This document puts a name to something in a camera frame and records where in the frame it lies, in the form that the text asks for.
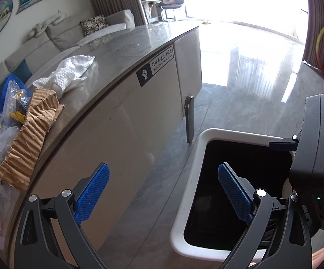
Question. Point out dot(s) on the red blue printed plastic bag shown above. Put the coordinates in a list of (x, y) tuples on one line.
[(9, 89)]

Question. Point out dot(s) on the black swivel chair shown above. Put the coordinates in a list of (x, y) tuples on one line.
[(171, 8)]

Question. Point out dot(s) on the white desk shelf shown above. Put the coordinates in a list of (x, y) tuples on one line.
[(149, 5)]

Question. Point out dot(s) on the beige island cabinet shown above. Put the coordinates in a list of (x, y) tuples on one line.
[(139, 112)]

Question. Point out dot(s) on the white trash bin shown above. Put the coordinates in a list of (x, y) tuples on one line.
[(178, 229)]

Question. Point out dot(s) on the grey fabric sofa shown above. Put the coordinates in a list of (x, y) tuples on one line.
[(64, 32)]

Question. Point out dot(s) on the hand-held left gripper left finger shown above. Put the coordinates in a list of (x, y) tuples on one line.
[(92, 194)]

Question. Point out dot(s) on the brown corrugated cardboard piece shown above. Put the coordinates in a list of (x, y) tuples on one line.
[(27, 145)]

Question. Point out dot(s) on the white knotted plush toy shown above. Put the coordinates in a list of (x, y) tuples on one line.
[(48, 22)]

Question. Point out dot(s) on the yellow slippers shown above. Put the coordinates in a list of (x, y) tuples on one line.
[(206, 22)]

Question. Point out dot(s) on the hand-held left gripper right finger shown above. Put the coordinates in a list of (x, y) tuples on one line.
[(234, 193)]

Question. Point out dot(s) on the black cabinet sticker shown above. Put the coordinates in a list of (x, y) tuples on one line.
[(155, 68)]

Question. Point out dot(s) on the pile of clothes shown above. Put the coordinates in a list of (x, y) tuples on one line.
[(171, 0)]

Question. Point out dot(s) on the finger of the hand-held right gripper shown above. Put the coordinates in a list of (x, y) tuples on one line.
[(282, 145)]

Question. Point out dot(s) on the black white floral pillow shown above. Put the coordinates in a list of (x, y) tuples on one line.
[(94, 24)]

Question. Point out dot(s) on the white paper towel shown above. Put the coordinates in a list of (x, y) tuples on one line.
[(66, 72)]

